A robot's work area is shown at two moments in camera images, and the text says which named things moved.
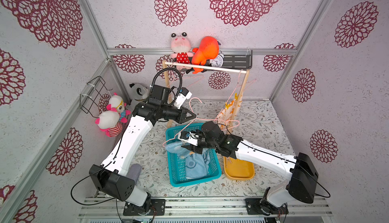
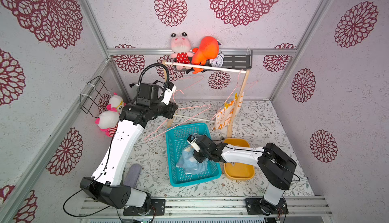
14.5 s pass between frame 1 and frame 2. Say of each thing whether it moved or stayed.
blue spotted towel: moved
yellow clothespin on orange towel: stayed
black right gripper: moved
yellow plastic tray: stayed
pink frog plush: stayed
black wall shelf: stayed
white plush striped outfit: stayed
